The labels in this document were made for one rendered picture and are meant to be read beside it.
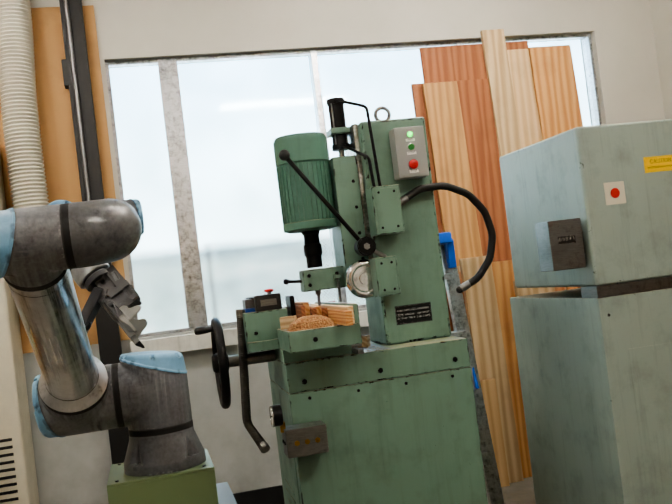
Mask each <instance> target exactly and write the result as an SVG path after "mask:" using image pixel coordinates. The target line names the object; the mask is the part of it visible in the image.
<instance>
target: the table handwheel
mask: <svg viewBox="0 0 672 504"><path fill-rule="evenodd" d="M211 327H212V331H213V332H211V342H212V353H213V355H212V367H213V372H215V377H216V384H217V390H218V395H219V400H220V404H221V407H222V408H224V409H228V408H229V407H230V404H231V390H230V378H229V367H236V366H239V358H238V357H239V356H238V355H233V356H228V354H227V353H226V346H225V340H224V334H223V329H222V325H221V321H220V320H219V319H218V318H216V317H215V318H213V319H212V320H211ZM247 359H248V360H247V361H248V365H250V364H257V363H264V362H271V361H276V355H275V350H268V351H261V352H254V353H247Z"/></svg>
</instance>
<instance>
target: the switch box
mask: <svg viewBox="0 0 672 504"><path fill-rule="evenodd" d="M408 131H411V132H412V133H413V136H412V137H407V132H408ZM409 138H415V141H408V142H406V139H409ZM389 140H390V148H391V156H392V164H393V172H394V180H406V179H416V178H424V177H426V176H428V175H429V169H428V161H427V153H426V145H425V137H424V129H423V126H412V127H401V128H393V129H392V130H390V131H389ZM409 143H413V144H414V145H415V149H414V150H412V151H410V150H409V149H408V147H407V146H408V144H409ZM413 151H416V154H411V155H407V152H413ZM412 159H416V160H417V161H418V167H417V168H415V169H412V168H411V167H410V166H409V162H410V160H412ZM417 169H418V170H419V172H416V173H410V171H409V170H417Z"/></svg>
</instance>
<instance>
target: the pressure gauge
mask: <svg viewBox="0 0 672 504"><path fill-rule="evenodd" d="M269 412H270V420H271V424H272V427H277V426H280V431H281V433H284V429H286V426H285V421H283V414H282V409H281V406H280V405H272V406H271V405H270V407H269ZM271 416H272V417H271Z"/></svg>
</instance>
